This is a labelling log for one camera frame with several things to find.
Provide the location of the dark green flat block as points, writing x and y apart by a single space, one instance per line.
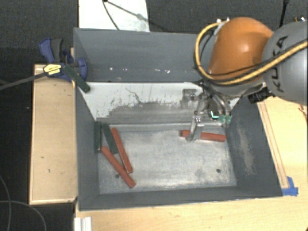
78 79
110 139

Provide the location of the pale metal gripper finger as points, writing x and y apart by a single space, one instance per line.
192 132
199 132

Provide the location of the red-brown flat block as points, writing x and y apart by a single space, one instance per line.
118 167
122 150
214 136

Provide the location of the grey metal bin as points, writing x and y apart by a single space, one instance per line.
168 157

